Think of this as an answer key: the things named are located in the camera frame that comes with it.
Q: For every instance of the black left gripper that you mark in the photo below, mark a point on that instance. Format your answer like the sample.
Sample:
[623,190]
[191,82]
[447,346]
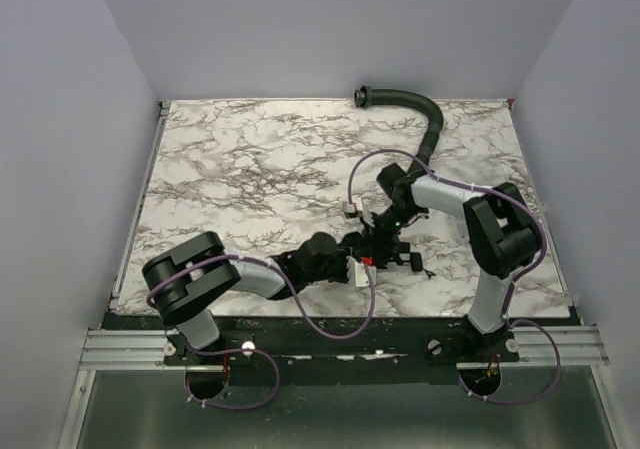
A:
[357,248]

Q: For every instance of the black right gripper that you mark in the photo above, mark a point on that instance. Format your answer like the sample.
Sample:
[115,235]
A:
[392,251]

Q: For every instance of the black folding umbrella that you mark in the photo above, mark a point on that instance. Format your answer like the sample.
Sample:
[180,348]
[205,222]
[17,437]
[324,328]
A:
[383,250]

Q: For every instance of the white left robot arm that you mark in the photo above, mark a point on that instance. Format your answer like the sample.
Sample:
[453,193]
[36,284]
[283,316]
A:
[185,280]

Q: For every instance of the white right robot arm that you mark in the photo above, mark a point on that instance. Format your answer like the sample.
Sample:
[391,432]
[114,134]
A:
[502,235]

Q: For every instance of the clear plastic parts box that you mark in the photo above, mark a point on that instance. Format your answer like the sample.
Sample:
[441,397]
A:
[461,230]

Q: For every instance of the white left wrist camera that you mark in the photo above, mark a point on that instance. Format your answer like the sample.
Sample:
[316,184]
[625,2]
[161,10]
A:
[361,272]

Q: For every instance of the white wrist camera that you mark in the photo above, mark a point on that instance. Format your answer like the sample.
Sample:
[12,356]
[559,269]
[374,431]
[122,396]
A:
[361,272]
[357,210]

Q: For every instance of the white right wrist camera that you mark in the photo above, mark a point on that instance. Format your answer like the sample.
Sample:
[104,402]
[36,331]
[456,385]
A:
[357,210]

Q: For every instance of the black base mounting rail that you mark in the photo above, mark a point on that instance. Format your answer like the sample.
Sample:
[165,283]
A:
[259,351]

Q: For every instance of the aluminium frame rail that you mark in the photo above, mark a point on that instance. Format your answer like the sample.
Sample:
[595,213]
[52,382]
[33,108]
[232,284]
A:
[124,396]

